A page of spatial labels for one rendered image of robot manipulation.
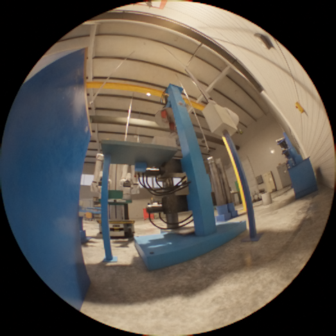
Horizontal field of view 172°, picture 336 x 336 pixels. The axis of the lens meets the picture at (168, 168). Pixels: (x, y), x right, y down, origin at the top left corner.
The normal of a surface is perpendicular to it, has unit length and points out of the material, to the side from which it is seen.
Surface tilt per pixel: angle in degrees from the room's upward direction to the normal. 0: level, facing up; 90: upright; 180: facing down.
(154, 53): 173
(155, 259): 90
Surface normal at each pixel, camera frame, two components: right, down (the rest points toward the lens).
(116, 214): 0.41, -0.40
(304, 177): -0.92, -0.05
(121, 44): 0.07, 0.96
